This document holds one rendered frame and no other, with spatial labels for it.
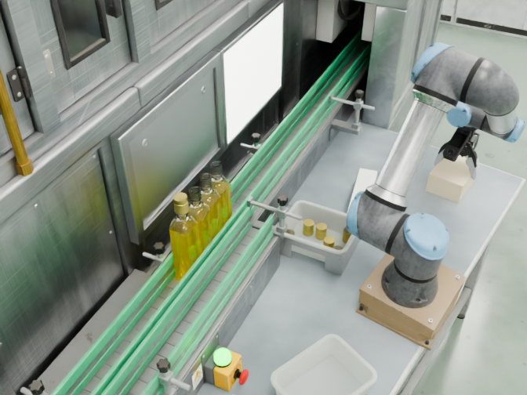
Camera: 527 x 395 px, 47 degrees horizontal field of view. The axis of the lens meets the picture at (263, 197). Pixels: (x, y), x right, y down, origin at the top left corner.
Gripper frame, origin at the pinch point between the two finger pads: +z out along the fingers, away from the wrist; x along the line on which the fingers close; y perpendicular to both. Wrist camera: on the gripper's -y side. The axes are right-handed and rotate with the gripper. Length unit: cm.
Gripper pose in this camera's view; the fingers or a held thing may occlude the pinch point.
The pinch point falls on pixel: (453, 173)
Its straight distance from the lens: 222.0
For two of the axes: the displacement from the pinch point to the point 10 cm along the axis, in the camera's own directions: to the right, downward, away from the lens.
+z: -0.1, 7.7, 6.4
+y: 5.8, -5.2, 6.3
